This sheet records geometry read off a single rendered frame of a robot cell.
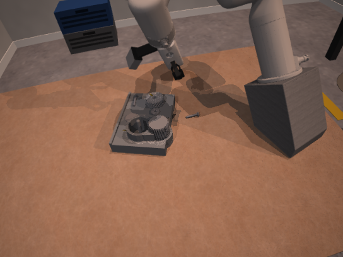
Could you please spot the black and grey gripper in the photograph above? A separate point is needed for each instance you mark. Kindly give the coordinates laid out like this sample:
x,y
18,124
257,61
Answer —
x,y
171,55

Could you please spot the grey toothed gear with yellow arrow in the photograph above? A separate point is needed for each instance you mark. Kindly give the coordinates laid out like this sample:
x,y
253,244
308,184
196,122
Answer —
x,y
155,103

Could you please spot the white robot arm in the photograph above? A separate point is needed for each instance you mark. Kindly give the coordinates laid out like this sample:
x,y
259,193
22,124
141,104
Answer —
x,y
267,24

